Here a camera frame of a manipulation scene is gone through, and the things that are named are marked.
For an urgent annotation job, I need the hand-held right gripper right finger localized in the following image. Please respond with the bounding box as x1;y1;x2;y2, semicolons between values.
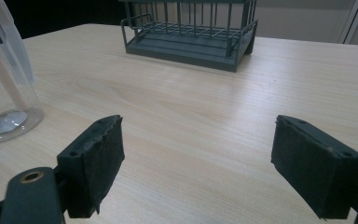
270;114;358;220

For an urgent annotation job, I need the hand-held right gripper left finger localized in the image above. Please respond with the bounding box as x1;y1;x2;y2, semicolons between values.
56;114;126;219

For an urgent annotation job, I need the clear glass cup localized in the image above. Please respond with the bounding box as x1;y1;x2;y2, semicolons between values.
0;0;46;146

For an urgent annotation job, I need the dark grey wire dish rack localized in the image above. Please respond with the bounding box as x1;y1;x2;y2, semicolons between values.
117;0;259;74

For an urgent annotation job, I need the white metal stand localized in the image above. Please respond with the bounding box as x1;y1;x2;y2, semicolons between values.
337;0;358;45

